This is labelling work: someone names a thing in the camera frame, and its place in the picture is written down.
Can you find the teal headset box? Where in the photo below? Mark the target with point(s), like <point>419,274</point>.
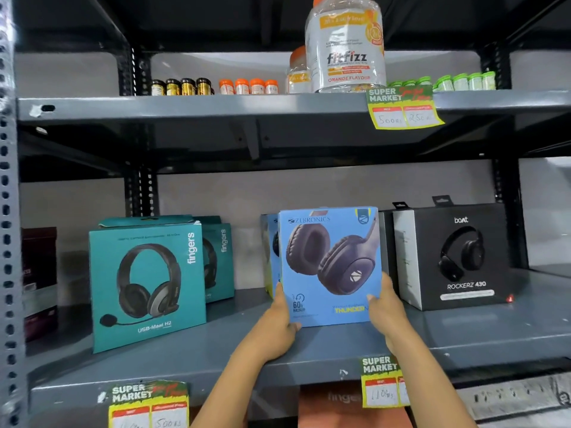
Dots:
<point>147,285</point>
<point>221,262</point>

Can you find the small clear orange-lidded jar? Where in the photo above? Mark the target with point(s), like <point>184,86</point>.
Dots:
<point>298,71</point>

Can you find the blue headphone box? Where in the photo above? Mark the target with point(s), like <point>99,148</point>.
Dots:
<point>330,262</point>
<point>270,254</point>

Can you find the large clear orange-lidded jar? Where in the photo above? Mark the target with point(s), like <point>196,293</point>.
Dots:
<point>345,44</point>

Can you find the dark maroon box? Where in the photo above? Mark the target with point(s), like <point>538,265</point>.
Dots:
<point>39,271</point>

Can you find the dark bottle with gold label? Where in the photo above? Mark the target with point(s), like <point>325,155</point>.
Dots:
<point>188,87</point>
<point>173,87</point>
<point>204,86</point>
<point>158,88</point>

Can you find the yellow and green price tag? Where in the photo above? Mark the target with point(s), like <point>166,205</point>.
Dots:
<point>383,383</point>
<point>401,109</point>
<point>149,407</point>

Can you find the person's left thumb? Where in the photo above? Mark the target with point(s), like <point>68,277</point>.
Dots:
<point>294,328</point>

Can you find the orange box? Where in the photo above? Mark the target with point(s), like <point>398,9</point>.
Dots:
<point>339,410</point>

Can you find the person's right forearm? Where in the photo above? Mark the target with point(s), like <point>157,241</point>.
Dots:
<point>430,387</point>

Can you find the grey metal shelving rack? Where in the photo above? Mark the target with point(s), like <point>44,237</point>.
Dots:
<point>223,107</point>

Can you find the black headphone box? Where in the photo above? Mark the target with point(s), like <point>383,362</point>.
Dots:
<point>459,258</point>
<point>387,245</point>

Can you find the small white orange-capped bottle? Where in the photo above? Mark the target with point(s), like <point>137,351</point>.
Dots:
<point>271,87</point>
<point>226,87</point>
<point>257,86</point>
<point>241,87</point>

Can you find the person's right hand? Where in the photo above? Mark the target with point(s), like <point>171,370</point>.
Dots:
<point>391,320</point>

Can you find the white power strip box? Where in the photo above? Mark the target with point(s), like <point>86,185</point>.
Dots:
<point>517,396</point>

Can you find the person's left hand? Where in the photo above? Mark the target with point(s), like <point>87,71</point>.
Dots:
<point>273,332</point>

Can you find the person's right thumb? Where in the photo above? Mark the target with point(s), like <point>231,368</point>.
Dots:
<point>374,302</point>

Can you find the person's left forearm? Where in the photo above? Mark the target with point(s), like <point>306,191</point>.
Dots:
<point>227,392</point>

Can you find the row of green-lidded bottles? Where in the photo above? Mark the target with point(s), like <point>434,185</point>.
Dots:
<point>468,81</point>

